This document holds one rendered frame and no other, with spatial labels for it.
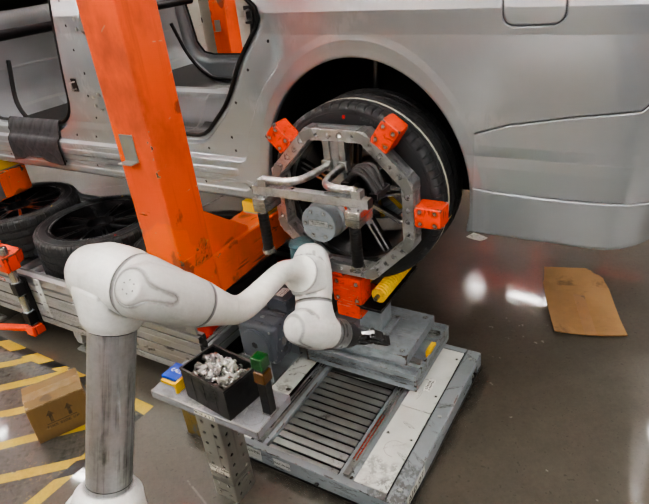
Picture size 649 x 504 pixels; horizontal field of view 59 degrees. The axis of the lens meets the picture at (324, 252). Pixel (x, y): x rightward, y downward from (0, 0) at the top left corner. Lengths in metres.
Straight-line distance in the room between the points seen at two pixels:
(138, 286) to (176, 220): 0.92
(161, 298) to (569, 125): 1.21
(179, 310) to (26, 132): 2.46
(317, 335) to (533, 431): 1.08
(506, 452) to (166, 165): 1.53
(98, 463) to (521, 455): 1.44
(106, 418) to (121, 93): 0.98
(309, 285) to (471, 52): 0.82
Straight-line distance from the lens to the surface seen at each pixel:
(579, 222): 1.87
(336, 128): 1.87
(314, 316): 1.51
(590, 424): 2.39
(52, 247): 3.03
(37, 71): 4.01
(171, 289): 1.07
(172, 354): 2.51
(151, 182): 1.91
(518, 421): 2.34
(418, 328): 2.38
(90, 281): 1.19
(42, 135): 3.33
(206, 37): 7.56
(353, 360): 2.34
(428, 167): 1.85
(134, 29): 1.82
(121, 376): 1.28
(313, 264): 1.52
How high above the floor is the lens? 1.64
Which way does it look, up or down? 28 degrees down
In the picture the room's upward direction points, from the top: 7 degrees counter-clockwise
